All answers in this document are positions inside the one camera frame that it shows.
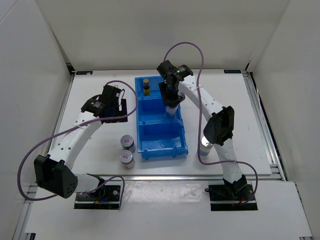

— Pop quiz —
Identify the aluminium table frame rail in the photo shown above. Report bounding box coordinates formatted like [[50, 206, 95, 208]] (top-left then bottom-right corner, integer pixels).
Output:
[[24, 70, 312, 240]]

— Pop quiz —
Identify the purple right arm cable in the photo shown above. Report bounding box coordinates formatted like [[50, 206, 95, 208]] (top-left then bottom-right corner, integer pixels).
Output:
[[162, 42, 260, 206]]

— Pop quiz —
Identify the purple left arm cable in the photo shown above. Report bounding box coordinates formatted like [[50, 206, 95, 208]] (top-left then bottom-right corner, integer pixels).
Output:
[[16, 79, 138, 210]]

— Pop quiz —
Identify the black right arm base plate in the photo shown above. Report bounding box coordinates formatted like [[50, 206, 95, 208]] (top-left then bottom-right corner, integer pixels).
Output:
[[204, 184, 258, 212]]

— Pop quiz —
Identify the blue label shaker silver lid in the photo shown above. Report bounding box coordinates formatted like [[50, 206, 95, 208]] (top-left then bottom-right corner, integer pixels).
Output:
[[164, 105, 178, 119]]

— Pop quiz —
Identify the red label spice jar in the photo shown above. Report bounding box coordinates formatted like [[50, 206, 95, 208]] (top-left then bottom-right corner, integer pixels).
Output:
[[120, 134, 136, 153], [119, 150, 135, 169]]

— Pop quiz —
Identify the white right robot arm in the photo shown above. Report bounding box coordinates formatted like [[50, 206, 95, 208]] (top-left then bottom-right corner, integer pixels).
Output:
[[156, 60, 247, 200]]

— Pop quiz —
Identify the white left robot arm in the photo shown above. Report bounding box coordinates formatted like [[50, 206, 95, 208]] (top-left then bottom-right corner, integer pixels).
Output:
[[33, 84, 127, 200]]

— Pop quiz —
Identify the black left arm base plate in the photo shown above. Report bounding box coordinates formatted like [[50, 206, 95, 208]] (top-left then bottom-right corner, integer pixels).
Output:
[[73, 181, 123, 210]]

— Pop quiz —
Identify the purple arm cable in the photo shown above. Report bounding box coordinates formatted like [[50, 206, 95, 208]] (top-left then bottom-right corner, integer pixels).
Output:
[[16, 79, 138, 210], [162, 42, 260, 206]]

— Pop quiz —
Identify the blue bin near compartment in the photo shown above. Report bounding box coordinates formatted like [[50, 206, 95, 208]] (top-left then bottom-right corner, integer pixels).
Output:
[[136, 119, 189, 160]]

